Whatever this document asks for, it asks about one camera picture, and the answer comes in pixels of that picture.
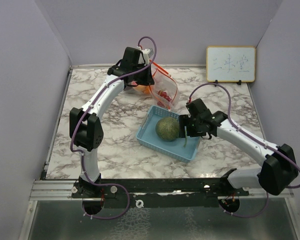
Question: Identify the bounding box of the orange fruit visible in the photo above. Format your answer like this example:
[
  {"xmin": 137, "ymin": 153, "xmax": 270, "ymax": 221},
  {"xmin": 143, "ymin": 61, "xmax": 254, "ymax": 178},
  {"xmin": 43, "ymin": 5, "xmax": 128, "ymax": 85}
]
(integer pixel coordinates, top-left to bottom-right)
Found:
[{"xmin": 134, "ymin": 85, "xmax": 150, "ymax": 95}]

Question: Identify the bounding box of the green netted melon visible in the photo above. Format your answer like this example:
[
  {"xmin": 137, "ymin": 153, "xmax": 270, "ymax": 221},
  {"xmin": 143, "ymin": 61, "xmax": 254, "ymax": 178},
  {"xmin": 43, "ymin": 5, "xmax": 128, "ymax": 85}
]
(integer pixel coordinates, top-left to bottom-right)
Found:
[{"xmin": 155, "ymin": 116, "xmax": 180, "ymax": 142}]

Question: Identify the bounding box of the clear bag orange zipper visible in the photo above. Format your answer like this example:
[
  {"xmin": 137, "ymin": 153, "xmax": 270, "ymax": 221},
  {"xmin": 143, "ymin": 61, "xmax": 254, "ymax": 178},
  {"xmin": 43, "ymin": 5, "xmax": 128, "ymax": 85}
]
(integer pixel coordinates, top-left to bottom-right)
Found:
[{"xmin": 149, "ymin": 62, "xmax": 180, "ymax": 111}]

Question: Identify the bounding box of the red grape bunch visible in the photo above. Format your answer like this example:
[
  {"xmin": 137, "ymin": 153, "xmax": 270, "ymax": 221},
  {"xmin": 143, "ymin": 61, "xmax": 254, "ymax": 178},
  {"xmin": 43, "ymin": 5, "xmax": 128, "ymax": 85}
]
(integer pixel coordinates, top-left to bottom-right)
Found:
[{"xmin": 157, "ymin": 90, "xmax": 172, "ymax": 108}]

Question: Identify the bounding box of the clear zip bag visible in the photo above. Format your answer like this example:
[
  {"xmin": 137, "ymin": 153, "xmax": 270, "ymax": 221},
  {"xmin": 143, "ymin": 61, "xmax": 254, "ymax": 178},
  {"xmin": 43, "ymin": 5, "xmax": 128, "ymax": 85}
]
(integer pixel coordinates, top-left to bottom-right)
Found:
[{"xmin": 124, "ymin": 81, "xmax": 150, "ymax": 95}]

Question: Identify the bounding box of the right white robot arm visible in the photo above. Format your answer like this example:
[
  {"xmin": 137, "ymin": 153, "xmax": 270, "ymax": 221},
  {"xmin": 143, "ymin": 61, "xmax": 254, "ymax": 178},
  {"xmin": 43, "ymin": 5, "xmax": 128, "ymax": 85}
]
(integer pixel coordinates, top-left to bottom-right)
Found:
[{"xmin": 178, "ymin": 99, "xmax": 298, "ymax": 196}]

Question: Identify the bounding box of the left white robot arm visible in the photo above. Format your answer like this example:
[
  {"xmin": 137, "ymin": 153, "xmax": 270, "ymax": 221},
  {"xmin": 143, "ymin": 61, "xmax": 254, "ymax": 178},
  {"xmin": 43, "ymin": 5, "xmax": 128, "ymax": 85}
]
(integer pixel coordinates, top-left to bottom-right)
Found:
[{"xmin": 69, "ymin": 46, "xmax": 156, "ymax": 198}]

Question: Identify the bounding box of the blue perforated plastic basket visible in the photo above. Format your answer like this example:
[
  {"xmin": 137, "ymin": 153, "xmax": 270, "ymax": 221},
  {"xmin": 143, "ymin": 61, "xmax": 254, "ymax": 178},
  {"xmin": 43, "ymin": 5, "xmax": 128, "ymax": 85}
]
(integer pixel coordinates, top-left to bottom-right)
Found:
[{"xmin": 136, "ymin": 105, "xmax": 201, "ymax": 163}]

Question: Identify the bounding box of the small whiteboard with writing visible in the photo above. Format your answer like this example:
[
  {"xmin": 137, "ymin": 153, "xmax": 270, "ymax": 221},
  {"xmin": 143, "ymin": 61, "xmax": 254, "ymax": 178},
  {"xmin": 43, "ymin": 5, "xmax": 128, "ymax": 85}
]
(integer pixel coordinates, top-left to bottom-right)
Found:
[{"xmin": 206, "ymin": 46, "xmax": 256, "ymax": 83}]

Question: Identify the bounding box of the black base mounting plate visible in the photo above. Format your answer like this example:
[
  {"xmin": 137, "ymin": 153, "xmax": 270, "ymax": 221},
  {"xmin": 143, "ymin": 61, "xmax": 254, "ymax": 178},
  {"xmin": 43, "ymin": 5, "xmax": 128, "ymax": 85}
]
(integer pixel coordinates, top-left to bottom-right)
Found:
[{"xmin": 71, "ymin": 177, "xmax": 249, "ymax": 209}]

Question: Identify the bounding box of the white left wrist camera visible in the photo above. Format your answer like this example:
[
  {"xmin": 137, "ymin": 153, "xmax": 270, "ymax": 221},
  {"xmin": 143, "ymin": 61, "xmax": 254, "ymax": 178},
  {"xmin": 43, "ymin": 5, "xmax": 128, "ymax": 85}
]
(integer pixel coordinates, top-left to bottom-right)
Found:
[{"xmin": 138, "ymin": 46, "xmax": 154, "ymax": 65}]

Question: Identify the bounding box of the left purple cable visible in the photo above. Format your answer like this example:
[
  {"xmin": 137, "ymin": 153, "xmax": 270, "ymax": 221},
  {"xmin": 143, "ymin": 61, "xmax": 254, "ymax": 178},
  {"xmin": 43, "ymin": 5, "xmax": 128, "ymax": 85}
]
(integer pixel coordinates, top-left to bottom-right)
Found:
[{"xmin": 69, "ymin": 36, "xmax": 158, "ymax": 221}]

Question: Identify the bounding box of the purple cable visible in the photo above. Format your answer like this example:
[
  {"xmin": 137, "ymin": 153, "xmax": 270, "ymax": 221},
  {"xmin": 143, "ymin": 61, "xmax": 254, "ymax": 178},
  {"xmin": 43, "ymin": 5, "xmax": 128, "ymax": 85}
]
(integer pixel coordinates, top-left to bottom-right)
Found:
[
  {"xmin": 188, "ymin": 83, "xmax": 300, "ymax": 217},
  {"xmin": 69, "ymin": 36, "xmax": 158, "ymax": 221}
]

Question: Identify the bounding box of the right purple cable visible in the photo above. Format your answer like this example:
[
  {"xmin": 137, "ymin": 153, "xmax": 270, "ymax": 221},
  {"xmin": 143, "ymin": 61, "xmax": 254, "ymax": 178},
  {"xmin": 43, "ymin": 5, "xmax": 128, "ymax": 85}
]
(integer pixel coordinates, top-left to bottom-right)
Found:
[{"xmin": 188, "ymin": 83, "xmax": 300, "ymax": 217}]

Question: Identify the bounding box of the aluminium front rail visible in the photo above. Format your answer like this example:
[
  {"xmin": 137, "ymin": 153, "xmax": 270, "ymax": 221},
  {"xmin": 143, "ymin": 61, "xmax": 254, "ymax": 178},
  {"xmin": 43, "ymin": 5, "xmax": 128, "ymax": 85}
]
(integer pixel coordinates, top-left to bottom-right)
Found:
[{"xmin": 28, "ymin": 176, "xmax": 295, "ymax": 202}]

